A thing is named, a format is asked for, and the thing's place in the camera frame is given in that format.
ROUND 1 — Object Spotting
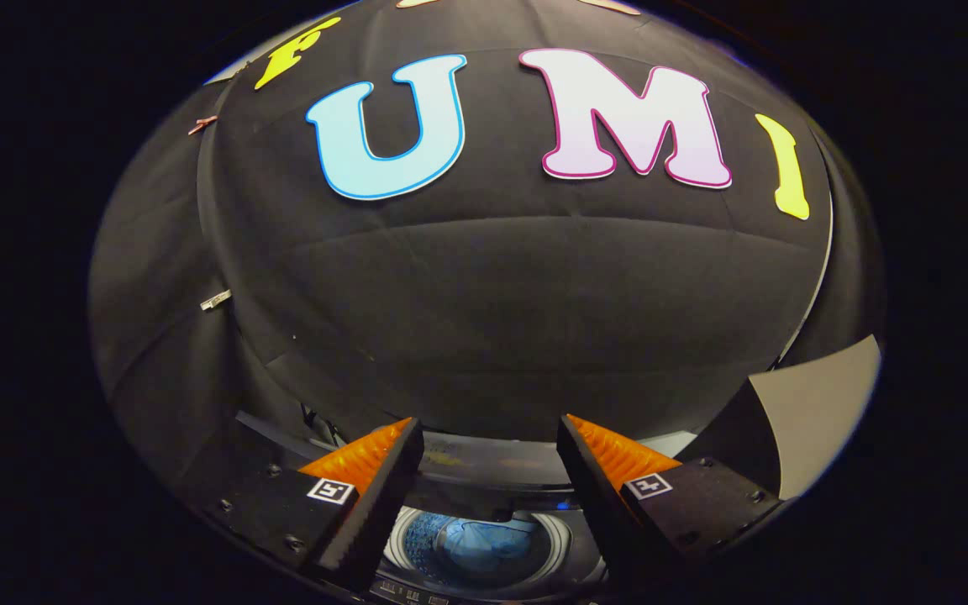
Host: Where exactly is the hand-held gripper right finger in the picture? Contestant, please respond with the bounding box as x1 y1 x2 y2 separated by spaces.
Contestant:
555 413 786 589

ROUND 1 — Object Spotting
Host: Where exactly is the black backdrop cloth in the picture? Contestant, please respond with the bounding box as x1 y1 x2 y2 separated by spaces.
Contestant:
87 0 886 505

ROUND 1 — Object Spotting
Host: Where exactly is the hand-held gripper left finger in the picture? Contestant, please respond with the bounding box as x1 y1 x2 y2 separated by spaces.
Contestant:
186 417 426 594

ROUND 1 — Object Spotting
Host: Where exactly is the light blue shirt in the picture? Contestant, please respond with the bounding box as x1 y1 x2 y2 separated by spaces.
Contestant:
437 518 537 582

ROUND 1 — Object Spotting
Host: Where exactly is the dark grey washing machine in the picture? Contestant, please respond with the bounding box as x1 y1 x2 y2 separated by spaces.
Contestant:
371 483 619 605

